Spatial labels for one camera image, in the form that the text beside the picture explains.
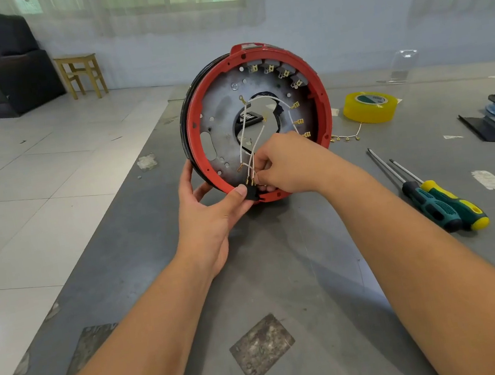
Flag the clear acrylic stand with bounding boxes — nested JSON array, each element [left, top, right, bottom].
[[373, 48, 422, 87]]

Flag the person's left hand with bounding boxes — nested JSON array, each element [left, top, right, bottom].
[[163, 150, 266, 286]]

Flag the white label sticker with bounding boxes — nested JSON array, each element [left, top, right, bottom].
[[470, 168, 495, 196]]

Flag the black flat plate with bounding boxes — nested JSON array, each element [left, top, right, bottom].
[[457, 109, 495, 151]]

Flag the person's left forearm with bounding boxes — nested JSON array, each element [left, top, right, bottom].
[[1, 248, 238, 375]]

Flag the red plastic ring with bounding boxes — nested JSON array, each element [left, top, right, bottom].
[[175, 32, 344, 213]]

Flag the dark green black screwdriver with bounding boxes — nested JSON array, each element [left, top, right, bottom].
[[366, 136, 465, 243]]

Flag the person's right forearm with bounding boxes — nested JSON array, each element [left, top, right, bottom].
[[318, 145, 495, 375]]

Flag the wooden stool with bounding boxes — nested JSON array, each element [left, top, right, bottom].
[[52, 51, 111, 105]]

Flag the black armchair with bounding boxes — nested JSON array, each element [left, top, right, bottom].
[[0, 3, 70, 121]]

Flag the short white wire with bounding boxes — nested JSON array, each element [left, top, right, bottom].
[[243, 125, 274, 181]]

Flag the white branched wires harness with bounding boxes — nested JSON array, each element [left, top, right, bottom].
[[246, 88, 313, 147]]

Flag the person's right hand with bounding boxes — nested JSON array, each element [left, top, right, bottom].
[[247, 121, 369, 206]]

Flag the wide sheer curtain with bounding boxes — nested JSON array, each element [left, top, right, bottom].
[[0, 0, 273, 62]]

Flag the yellow tape roll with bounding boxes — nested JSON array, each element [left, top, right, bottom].
[[340, 87, 401, 128]]

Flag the black bit set case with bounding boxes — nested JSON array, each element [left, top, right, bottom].
[[236, 109, 266, 128]]

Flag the green yellow handle screwdriver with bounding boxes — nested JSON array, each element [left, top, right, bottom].
[[389, 146, 492, 242]]

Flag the white yellow wires bundle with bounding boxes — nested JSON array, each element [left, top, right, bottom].
[[329, 123, 364, 145]]

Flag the black metal round plate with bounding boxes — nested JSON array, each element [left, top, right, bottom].
[[170, 41, 326, 203]]

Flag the small black plug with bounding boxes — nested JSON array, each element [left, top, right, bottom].
[[242, 183, 263, 204]]

